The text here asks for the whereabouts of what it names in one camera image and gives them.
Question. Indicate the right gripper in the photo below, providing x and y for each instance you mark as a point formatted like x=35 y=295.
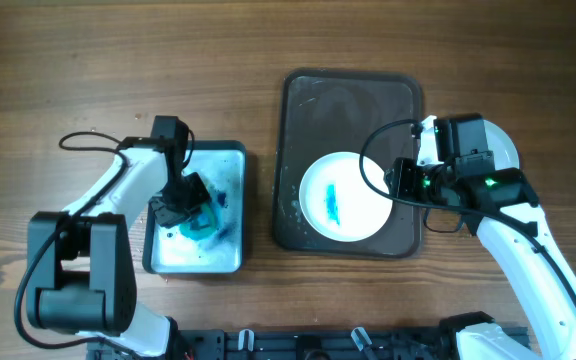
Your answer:
x=404 y=169

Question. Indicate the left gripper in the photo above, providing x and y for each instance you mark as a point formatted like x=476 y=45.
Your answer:
x=169 y=218

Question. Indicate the green yellow sponge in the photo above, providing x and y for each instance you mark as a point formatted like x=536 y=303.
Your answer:
x=201 y=224

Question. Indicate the light blue plate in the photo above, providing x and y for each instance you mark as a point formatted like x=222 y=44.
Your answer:
x=500 y=144

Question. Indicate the white plate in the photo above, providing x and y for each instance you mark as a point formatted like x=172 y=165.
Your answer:
x=339 y=197

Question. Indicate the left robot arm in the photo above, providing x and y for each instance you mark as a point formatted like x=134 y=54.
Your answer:
x=79 y=285

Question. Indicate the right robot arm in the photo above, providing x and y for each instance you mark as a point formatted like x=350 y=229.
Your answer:
x=470 y=166

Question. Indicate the dark soapy water tray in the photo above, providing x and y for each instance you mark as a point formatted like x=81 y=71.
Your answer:
x=221 y=165

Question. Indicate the brown serving tray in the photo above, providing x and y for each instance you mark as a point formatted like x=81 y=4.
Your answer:
x=325 y=112

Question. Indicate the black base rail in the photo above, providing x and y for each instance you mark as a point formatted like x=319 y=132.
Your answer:
x=400 y=343

